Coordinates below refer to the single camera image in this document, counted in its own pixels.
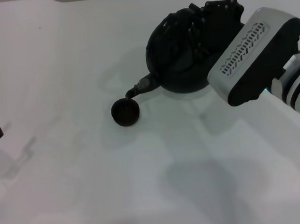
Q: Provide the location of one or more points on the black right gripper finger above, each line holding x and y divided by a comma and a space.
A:
198, 38
216, 2

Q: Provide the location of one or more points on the small dark teacup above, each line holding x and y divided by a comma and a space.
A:
125, 114

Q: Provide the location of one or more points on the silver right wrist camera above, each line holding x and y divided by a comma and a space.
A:
252, 57

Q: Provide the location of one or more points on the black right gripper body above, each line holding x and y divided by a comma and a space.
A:
221, 26

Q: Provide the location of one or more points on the black round teapot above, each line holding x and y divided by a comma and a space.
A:
172, 63

